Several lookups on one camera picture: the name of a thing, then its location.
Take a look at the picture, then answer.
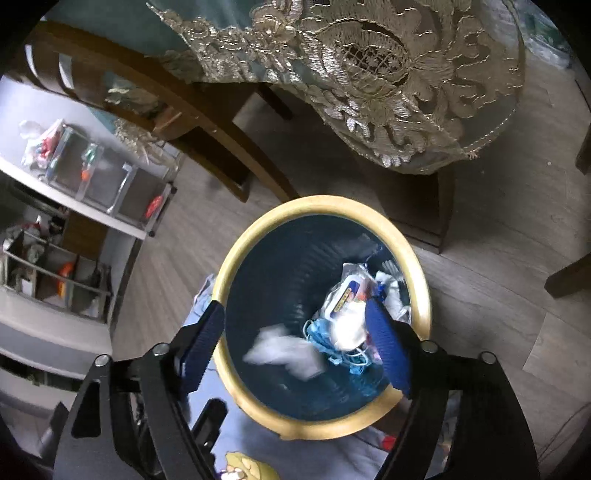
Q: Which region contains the white tissue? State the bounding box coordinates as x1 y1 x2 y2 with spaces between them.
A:
243 324 326 381

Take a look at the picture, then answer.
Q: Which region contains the wooden chair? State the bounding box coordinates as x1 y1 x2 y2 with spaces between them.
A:
14 21 301 204

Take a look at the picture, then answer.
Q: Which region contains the blue printed blanket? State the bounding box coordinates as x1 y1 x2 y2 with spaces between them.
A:
180 274 458 480

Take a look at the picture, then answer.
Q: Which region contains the white wheeled cart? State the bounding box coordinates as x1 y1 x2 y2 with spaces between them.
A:
46 124 178 238

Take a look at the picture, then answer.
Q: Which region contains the blue face mask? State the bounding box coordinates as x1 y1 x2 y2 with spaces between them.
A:
330 346 372 377
302 319 335 358

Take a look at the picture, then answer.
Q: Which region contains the white foil wrapper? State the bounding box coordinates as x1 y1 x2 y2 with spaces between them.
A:
332 300 372 352

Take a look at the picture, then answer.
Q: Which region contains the purple printed snack packet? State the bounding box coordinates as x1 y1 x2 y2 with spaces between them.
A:
323 263 377 321

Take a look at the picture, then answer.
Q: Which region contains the clear plastic bag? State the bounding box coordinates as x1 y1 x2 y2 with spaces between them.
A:
374 270 411 324

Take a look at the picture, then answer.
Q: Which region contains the blue bin with yellow rim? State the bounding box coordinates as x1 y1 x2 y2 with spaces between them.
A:
210 195 432 440

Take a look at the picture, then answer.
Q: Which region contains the dark wooden table base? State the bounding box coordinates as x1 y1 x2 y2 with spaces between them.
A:
369 157 455 254

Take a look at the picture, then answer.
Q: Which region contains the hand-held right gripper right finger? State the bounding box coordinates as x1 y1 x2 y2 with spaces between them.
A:
364 298 541 480

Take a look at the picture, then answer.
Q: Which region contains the metal shelf rack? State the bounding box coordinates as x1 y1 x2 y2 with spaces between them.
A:
2 228 114 319

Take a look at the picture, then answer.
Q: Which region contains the white plastic bag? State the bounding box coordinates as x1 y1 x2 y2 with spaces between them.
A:
21 119 65 169

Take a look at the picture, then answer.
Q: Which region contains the orange item on rack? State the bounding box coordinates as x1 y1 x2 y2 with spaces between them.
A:
58 262 75 296

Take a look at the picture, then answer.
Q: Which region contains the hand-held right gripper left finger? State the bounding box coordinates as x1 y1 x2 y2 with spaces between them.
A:
53 300 227 480

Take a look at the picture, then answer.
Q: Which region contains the teal lace tablecloth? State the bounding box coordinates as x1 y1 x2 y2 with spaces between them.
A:
148 0 527 175

